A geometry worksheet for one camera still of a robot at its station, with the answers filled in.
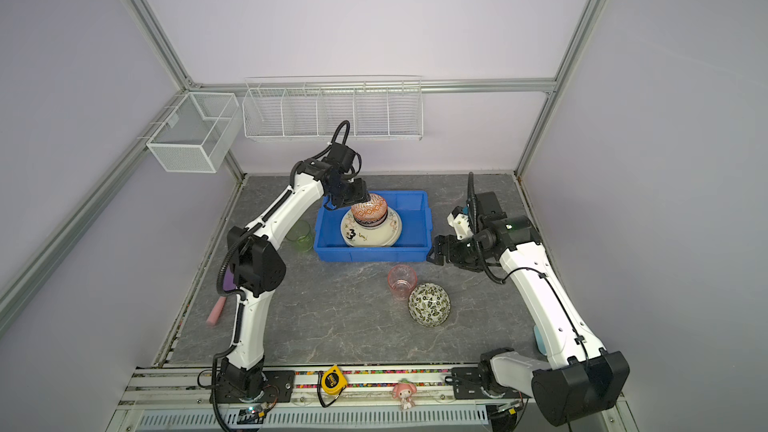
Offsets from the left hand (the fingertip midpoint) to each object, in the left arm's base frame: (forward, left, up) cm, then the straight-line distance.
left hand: (366, 201), depth 91 cm
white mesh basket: (+27, +56, +8) cm, 62 cm away
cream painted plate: (-4, -6, -13) cm, 15 cm away
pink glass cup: (-20, -9, -16) cm, 27 cm away
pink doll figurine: (-49, -8, -13) cm, 51 cm away
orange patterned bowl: (+2, -1, -9) cm, 9 cm away
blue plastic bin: (+10, -16, -18) cm, 26 cm away
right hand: (-24, -20, +4) cm, 31 cm away
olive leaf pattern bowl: (-28, -17, -14) cm, 36 cm away
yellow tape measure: (-45, +9, -14) cm, 49 cm away
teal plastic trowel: (-39, -45, -15) cm, 62 cm away
